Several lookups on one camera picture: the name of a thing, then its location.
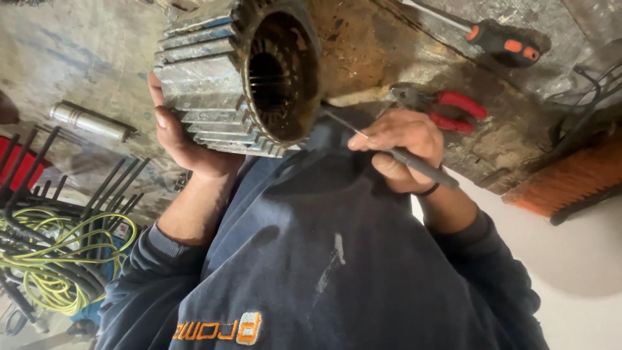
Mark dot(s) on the black wristband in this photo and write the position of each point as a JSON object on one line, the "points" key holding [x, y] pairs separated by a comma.
{"points": [[430, 190]]}

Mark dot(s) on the person's right fingers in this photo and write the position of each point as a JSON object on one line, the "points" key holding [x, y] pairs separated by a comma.
{"points": [[384, 131]]}

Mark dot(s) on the red box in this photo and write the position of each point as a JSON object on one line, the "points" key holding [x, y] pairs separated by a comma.
{"points": [[22, 165]]}

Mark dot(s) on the black and orange screwdriver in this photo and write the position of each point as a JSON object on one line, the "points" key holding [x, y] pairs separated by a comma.
{"points": [[505, 46]]}

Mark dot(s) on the person's right hand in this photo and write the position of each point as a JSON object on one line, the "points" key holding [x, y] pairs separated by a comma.
{"points": [[413, 141]]}

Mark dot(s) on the orange bristle broom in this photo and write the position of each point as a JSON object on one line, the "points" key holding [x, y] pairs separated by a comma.
{"points": [[568, 182]]}

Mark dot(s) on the shiny metal cylinder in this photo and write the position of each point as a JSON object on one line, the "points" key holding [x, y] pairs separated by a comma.
{"points": [[87, 120]]}

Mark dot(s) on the navy sweatshirt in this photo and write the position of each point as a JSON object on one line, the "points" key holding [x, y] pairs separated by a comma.
{"points": [[316, 272]]}

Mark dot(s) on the person's left hand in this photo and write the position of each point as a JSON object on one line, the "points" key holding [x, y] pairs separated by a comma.
{"points": [[194, 155]]}

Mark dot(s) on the finned metal motor housing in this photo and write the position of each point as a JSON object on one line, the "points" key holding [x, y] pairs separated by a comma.
{"points": [[209, 82]]}

